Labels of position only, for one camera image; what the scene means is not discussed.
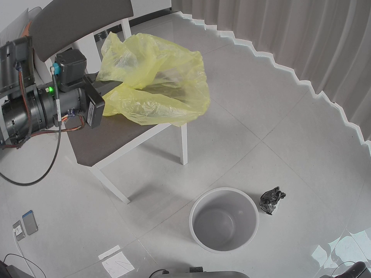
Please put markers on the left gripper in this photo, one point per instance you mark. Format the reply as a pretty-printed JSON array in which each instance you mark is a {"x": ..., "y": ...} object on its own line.
[{"x": 69, "y": 104}]

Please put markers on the yellow plastic bag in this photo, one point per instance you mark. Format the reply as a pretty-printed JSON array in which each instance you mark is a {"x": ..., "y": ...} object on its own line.
[{"x": 162, "y": 77}]

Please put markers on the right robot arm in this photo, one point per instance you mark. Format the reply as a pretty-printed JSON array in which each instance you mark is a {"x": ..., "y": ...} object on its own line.
[{"x": 355, "y": 269}]

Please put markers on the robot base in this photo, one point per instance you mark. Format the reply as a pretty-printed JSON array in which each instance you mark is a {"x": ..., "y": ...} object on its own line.
[{"x": 223, "y": 274}]

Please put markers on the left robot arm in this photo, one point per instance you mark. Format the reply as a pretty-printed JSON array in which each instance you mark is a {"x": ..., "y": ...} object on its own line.
[{"x": 17, "y": 117}]

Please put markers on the white trash bin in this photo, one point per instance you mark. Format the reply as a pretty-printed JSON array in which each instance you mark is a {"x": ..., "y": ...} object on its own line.
[{"x": 223, "y": 221}]

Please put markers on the crumpled black plastic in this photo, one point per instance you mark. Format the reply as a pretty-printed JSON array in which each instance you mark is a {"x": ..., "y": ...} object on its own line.
[{"x": 271, "y": 201}]

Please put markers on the grey and white chair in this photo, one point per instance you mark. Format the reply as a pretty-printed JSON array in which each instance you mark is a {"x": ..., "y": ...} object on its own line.
[{"x": 87, "y": 16}]

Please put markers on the white curtain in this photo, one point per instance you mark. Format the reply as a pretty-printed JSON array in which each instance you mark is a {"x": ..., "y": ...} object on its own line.
[{"x": 289, "y": 19}]

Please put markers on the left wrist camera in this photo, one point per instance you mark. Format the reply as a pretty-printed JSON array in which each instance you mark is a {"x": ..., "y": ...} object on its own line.
[{"x": 71, "y": 65}]

